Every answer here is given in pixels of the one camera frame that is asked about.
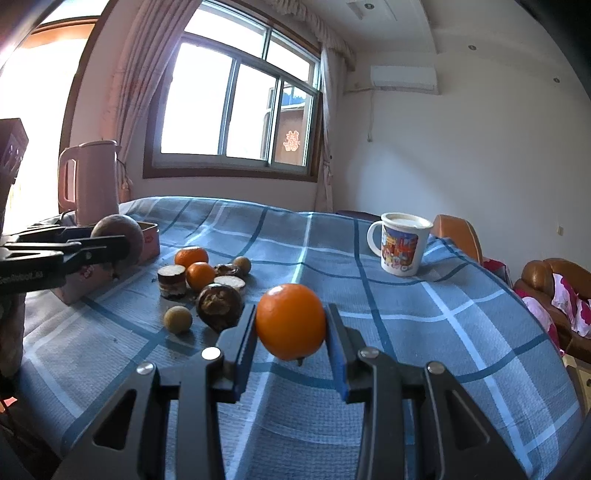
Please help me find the brown passion fruit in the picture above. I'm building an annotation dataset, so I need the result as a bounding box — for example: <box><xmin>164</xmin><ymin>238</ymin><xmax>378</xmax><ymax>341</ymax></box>
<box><xmin>90</xmin><ymin>214</ymin><xmax>144</xmax><ymax>270</ymax></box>

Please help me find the tan longan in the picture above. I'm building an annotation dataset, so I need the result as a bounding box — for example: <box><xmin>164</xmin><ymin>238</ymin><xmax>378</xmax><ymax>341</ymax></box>
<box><xmin>162</xmin><ymin>306</ymin><xmax>192</xmax><ymax>335</ymax></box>
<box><xmin>232</xmin><ymin>256</ymin><xmax>252</xmax><ymax>275</ymax></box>

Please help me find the dark mangosteen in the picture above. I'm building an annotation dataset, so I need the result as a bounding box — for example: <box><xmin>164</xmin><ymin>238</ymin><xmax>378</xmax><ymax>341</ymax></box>
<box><xmin>213</xmin><ymin>263</ymin><xmax>245</xmax><ymax>279</ymax></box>
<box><xmin>197</xmin><ymin>283</ymin><xmax>243</xmax><ymax>334</ymax></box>

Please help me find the large orange mandarin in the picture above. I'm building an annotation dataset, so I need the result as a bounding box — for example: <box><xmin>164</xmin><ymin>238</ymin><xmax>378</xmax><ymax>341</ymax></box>
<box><xmin>256</xmin><ymin>283</ymin><xmax>327</xmax><ymax>363</ymax></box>

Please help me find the pink metal tin box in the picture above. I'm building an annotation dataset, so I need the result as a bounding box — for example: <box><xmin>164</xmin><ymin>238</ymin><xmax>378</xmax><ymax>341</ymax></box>
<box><xmin>62</xmin><ymin>221</ymin><xmax>161</xmax><ymax>305</ymax></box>

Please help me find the pink electric kettle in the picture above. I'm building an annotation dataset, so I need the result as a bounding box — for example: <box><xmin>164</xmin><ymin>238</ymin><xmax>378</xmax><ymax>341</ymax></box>
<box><xmin>58</xmin><ymin>140</ymin><xmax>119</xmax><ymax>226</ymax></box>

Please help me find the blue plaid tablecloth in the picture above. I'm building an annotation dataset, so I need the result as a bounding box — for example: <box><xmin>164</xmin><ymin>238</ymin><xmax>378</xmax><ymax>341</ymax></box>
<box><xmin>15</xmin><ymin>197</ymin><xmax>584</xmax><ymax>479</ymax></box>

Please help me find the brown leather sofa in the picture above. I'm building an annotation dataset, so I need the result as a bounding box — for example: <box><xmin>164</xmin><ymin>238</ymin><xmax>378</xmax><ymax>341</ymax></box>
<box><xmin>514</xmin><ymin>258</ymin><xmax>590</xmax><ymax>363</ymax></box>

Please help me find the pink floral cloth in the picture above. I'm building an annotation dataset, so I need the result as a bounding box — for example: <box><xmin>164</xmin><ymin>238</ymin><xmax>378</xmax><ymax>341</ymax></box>
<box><xmin>551</xmin><ymin>273</ymin><xmax>590</xmax><ymax>338</ymax></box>

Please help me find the orange wooden chair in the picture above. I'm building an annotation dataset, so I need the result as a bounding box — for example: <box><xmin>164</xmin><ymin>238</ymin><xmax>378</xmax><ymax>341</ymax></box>
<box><xmin>432</xmin><ymin>214</ymin><xmax>483</xmax><ymax>264</ymax></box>

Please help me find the white printed mug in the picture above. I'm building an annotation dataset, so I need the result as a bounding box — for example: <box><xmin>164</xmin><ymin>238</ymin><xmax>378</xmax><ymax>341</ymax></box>
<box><xmin>367</xmin><ymin>212</ymin><xmax>434</xmax><ymax>277</ymax></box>

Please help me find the pink curtain left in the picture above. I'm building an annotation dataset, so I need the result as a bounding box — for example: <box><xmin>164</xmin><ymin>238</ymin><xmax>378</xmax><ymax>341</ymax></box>
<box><xmin>100</xmin><ymin>0</ymin><xmax>200</xmax><ymax>202</ymax></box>

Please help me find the pink curtain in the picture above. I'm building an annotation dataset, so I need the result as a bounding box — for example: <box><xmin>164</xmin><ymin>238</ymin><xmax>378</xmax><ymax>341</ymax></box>
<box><xmin>315</xmin><ymin>45</ymin><xmax>346</xmax><ymax>212</ymax></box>
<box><xmin>100</xmin><ymin>0</ymin><xmax>200</xmax><ymax>202</ymax></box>

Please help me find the dark round stool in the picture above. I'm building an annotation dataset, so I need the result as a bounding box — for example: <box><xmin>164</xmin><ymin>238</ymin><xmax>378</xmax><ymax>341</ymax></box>
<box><xmin>335</xmin><ymin>210</ymin><xmax>381</xmax><ymax>222</ymax></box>

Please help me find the pink curtain right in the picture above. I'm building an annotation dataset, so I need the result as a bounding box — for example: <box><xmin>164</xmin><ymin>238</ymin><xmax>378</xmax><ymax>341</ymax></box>
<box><xmin>315</xmin><ymin>45</ymin><xmax>346</xmax><ymax>212</ymax></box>

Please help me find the white air conditioner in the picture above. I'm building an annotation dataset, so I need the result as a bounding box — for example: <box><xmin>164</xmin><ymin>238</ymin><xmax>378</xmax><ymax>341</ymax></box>
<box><xmin>370</xmin><ymin>65</ymin><xmax>439</xmax><ymax>95</ymax></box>

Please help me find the window with wooden frame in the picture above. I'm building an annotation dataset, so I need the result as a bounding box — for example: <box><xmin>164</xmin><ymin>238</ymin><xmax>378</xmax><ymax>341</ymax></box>
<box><xmin>143</xmin><ymin>1</ymin><xmax>322</xmax><ymax>181</ymax></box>

